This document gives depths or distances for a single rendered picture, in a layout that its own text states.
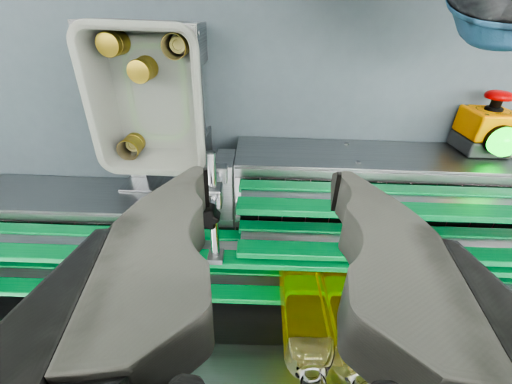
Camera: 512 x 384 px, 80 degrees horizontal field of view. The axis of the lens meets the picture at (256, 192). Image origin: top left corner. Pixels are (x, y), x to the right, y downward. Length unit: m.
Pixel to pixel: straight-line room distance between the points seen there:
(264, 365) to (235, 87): 0.45
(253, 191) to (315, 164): 0.11
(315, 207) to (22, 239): 0.45
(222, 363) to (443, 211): 0.39
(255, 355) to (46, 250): 0.35
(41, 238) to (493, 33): 0.61
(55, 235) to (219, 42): 0.40
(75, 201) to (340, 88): 0.49
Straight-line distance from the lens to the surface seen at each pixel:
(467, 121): 0.62
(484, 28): 0.34
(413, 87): 0.60
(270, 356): 0.56
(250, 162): 0.47
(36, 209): 0.62
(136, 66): 0.51
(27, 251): 0.56
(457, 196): 0.52
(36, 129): 0.70
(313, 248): 0.45
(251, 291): 0.51
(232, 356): 0.55
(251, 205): 0.40
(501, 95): 0.61
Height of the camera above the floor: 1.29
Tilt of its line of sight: 59 degrees down
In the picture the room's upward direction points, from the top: 178 degrees counter-clockwise
